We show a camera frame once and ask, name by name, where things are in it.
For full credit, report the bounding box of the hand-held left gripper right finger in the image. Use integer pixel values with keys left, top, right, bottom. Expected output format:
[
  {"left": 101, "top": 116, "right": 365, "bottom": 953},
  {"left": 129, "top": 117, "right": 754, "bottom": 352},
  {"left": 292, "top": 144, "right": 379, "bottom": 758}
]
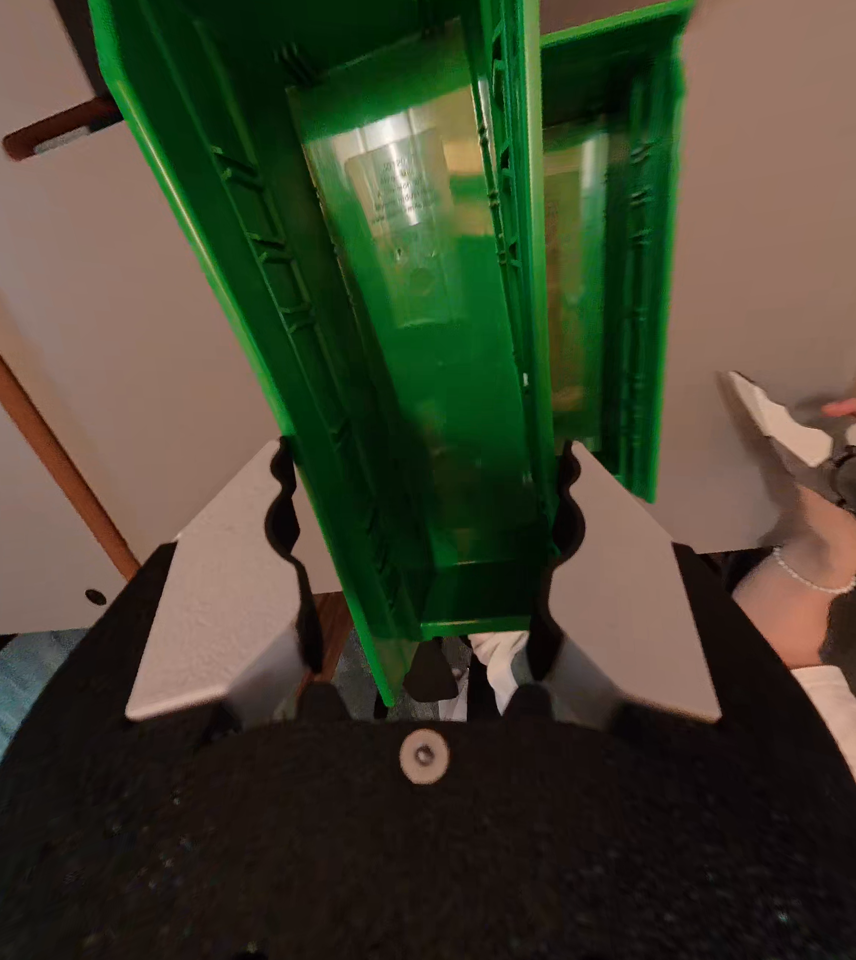
[{"left": 529, "top": 441, "right": 721, "bottom": 725}]

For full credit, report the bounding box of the person's right forearm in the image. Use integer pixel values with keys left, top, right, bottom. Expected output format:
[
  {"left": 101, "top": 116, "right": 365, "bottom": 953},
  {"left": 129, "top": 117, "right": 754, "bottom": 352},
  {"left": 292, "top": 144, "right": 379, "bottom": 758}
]
[{"left": 730, "top": 558, "right": 856, "bottom": 670}]

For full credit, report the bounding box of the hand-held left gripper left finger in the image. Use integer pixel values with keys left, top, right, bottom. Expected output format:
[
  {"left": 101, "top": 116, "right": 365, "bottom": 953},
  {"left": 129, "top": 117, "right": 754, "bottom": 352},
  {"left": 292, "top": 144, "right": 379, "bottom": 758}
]
[{"left": 125, "top": 438, "right": 324, "bottom": 725}]

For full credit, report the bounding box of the green plastic storage bin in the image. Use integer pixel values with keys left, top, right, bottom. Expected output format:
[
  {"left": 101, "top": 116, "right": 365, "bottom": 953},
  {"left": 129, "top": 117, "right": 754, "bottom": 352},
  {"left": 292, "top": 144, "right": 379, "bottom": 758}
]
[
  {"left": 88, "top": 0, "right": 558, "bottom": 708},
  {"left": 540, "top": 0, "right": 696, "bottom": 505}
]

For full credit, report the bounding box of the person's right hand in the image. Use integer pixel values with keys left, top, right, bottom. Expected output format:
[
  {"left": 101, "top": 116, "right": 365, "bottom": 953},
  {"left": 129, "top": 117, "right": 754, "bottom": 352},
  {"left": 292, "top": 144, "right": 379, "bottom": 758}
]
[{"left": 773, "top": 399, "right": 856, "bottom": 590}]

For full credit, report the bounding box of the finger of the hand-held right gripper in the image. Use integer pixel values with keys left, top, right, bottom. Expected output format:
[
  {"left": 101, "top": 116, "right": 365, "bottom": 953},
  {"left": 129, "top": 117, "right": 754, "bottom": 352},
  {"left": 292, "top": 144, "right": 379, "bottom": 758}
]
[{"left": 726, "top": 369, "right": 835, "bottom": 468}]

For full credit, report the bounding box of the person's white shirt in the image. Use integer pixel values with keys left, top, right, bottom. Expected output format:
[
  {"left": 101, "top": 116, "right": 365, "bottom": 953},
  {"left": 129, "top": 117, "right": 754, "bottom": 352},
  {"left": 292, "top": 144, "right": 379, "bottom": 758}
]
[{"left": 467, "top": 630, "right": 856, "bottom": 890}]

